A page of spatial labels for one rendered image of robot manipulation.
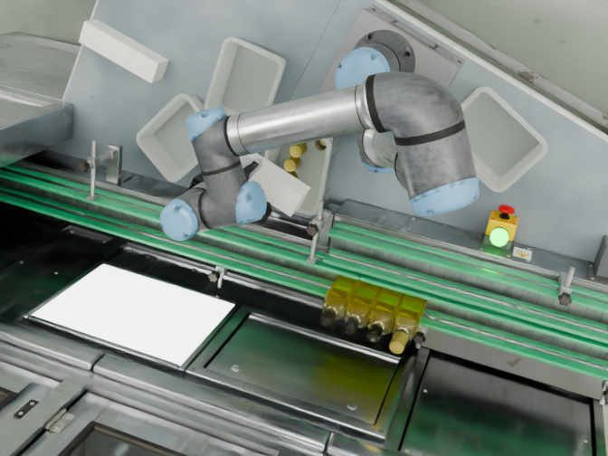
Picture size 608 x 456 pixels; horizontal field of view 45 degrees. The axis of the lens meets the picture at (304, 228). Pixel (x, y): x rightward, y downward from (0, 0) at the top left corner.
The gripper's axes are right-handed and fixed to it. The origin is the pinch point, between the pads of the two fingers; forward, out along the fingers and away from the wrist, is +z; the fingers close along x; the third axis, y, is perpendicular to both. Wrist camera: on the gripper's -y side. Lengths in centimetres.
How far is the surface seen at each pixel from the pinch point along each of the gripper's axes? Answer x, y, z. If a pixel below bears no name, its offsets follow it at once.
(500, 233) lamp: -11, -56, 24
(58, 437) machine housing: 48, 1, -49
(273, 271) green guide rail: 29.4, -13.0, 17.0
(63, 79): 35, 82, 54
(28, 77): 38, 90, 47
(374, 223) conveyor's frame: 3.9, -28.4, 21.7
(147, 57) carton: 2, 47, 28
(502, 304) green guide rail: 1, -65, 16
